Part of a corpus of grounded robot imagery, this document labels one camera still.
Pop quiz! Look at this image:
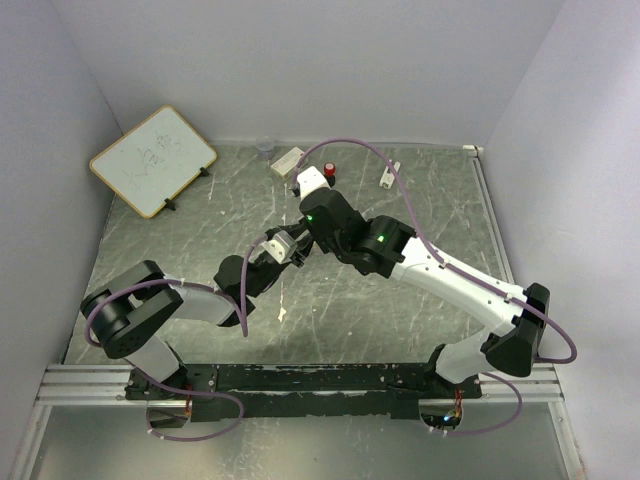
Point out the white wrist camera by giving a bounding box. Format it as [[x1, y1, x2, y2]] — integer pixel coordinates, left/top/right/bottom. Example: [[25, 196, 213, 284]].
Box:
[[262, 230, 297, 264], [296, 166, 330, 200]]

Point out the white corner bracket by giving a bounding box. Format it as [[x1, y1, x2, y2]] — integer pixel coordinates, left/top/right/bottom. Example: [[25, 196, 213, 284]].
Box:
[[462, 144, 484, 155]]

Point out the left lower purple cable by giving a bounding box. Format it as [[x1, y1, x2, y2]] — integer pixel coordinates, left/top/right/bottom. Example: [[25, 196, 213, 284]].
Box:
[[132, 364, 245, 442]]

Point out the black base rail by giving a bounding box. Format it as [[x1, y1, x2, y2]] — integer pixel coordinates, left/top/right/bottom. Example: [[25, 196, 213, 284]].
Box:
[[124, 362, 484, 424]]

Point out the white plastic clip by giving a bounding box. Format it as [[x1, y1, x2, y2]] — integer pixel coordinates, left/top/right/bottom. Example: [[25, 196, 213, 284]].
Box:
[[379, 161, 401, 190]]

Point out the clear plastic cup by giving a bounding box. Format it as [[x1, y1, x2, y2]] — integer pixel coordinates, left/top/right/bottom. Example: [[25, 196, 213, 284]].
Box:
[[255, 136, 275, 161]]

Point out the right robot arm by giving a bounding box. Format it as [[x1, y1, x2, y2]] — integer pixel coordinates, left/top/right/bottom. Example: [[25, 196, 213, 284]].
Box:
[[300, 187, 550, 398]]

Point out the small whiteboard wooden frame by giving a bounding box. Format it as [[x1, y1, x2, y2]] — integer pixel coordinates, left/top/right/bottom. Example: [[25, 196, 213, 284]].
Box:
[[89, 105, 217, 219]]

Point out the white cardboard box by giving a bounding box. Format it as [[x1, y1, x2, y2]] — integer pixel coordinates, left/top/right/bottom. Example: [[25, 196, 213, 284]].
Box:
[[270, 147, 304, 179]]

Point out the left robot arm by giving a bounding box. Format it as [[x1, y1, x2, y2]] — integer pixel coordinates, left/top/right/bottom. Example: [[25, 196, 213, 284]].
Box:
[[80, 230, 313, 399]]

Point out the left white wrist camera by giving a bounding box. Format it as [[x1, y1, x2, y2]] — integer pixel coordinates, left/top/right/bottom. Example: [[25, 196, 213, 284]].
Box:
[[262, 230, 297, 264]]

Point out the red black stamp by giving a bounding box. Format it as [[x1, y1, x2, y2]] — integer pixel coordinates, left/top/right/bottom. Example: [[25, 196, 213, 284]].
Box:
[[323, 162, 336, 178]]

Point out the aluminium table edge rail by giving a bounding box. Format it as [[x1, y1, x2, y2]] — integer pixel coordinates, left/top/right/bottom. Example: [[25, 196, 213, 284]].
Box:
[[469, 149, 586, 480]]

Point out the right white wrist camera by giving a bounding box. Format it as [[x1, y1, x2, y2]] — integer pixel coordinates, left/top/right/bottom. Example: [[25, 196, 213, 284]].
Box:
[[296, 166, 330, 200]]

